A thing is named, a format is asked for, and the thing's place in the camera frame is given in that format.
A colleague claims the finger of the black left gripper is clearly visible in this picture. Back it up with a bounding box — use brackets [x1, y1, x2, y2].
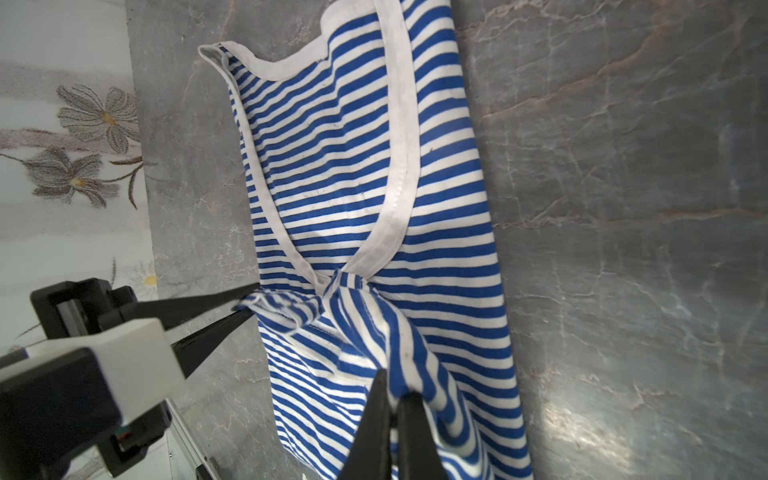
[172, 308, 253, 378]
[98, 283, 261, 330]

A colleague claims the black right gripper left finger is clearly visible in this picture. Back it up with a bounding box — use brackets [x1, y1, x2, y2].
[338, 369, 392, 480]

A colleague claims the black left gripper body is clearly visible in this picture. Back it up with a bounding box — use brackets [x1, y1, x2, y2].
[29, 277, 172, 478]

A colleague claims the blue white striped tank top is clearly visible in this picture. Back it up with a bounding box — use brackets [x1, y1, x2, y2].
[199, 1, 533, 479]

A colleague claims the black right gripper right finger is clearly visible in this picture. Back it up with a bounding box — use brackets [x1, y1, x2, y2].
[397, 392, 448, 480]

